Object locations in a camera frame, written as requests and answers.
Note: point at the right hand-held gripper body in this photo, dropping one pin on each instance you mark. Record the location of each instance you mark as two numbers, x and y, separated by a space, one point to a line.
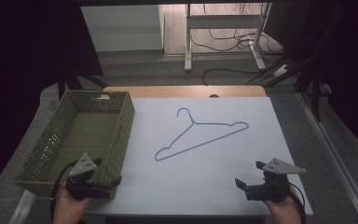
268 189

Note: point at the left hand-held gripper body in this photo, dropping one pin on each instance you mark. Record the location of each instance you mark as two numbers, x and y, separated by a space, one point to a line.
80 186

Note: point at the green woven plastic basket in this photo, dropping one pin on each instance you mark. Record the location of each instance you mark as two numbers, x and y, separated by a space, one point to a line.
84 130

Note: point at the person's left hand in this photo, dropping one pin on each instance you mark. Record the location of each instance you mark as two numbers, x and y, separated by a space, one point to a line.
69 207

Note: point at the person's right hand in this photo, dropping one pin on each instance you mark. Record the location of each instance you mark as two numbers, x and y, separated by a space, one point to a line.
283 210

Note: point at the white table cover board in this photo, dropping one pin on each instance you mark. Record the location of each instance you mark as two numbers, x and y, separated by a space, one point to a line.
214 183

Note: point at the black metal stand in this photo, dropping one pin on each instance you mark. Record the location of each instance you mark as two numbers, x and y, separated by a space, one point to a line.
62 84
316 93

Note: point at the white power strip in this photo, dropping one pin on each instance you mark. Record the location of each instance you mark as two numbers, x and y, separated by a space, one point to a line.
281 71

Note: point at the wooden table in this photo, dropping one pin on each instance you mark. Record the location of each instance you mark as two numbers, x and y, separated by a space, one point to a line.
183 91

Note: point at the white panel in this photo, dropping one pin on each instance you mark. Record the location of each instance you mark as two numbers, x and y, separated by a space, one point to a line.
121 28

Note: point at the dark curtain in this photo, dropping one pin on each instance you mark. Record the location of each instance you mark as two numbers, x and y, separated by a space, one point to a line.
354 62
18 46

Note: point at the aluminium rail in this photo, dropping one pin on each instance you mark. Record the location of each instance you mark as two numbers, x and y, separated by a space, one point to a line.
22 208
335 155

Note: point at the white metal desk frame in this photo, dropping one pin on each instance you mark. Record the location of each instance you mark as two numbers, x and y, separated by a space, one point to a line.
223 21

